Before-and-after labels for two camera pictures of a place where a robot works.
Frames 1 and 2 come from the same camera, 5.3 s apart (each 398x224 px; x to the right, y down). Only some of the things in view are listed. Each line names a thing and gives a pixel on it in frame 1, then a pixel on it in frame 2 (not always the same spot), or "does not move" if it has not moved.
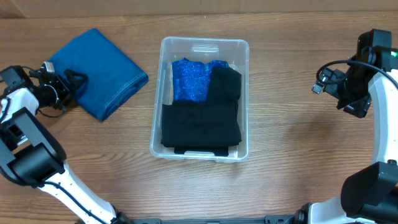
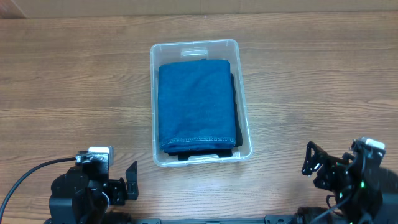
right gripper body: [354, 93] → [345, 183]
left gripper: [63, 88] → [121, 190]
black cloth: [200, 125] → [237, 126]
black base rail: [272, 219] does not move
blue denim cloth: [112, 75] → [196, 106]
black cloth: [224, 86] → [185, 156]
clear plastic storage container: [201, 103] does not move
